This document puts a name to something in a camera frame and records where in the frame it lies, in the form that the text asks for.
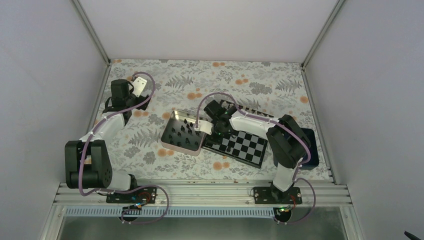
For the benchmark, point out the right aluminium frame post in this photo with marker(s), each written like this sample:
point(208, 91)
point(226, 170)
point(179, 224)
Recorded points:
point(328, 23)

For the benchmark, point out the aluminium frame post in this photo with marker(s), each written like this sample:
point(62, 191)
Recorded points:
point(91, 31)
point(328, 23)

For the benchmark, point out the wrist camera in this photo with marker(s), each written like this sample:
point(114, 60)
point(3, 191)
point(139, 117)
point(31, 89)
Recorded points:
point(204, 126)
point(139, 85)

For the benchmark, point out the black white chessboard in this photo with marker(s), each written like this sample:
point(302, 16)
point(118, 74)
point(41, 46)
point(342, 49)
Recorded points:
point(245, 147)

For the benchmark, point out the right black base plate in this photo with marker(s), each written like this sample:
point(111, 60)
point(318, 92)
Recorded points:
point(267, 195)

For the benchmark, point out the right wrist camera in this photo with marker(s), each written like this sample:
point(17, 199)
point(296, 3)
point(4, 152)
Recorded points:
point(204, 126)

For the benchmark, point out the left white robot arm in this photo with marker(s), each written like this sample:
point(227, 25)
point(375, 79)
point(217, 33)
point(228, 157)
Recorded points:
point(87, 161)

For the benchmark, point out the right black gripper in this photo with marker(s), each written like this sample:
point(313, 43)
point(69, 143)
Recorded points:
point(217, 141)

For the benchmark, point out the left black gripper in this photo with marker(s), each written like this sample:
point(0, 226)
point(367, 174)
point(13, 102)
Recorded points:
point(142, 100)

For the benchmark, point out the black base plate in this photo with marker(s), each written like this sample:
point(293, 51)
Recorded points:
point(146, 195)
point(267, 195)

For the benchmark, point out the aluminium front rail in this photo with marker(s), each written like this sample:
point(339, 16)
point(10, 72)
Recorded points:
point(221, 194)

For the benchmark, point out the floral table mat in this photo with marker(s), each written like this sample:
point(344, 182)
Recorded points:
point(274, 88)

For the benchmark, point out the left aluminium frame post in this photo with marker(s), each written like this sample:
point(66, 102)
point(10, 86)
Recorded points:
point(91, 31)

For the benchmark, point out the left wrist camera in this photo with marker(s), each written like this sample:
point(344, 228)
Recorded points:
point(139, 85)

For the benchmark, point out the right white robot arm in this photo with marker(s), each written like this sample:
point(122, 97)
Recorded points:
point(259, 125)

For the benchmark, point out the blue plastic box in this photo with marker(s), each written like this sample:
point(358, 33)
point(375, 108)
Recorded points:
point(311, 149)

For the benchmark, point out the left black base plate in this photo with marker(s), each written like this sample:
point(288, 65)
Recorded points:
point(146, 195)

